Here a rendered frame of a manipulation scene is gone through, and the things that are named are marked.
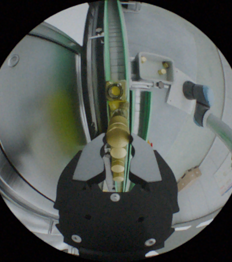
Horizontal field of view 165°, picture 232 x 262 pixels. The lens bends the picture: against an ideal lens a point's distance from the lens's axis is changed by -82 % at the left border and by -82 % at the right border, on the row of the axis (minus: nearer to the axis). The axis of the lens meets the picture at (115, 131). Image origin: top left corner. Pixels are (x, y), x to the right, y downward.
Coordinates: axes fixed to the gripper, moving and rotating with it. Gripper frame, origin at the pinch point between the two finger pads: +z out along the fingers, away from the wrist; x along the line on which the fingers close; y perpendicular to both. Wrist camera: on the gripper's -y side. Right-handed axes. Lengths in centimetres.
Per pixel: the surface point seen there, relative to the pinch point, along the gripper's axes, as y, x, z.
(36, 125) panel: -3.3, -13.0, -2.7
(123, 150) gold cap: 5.0, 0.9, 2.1
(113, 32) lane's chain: -41, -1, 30
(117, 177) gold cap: 15.7, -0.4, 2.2
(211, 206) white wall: 273, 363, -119
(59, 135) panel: 1.7, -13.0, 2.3
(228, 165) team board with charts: 123, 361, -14
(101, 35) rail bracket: -31.8, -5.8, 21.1
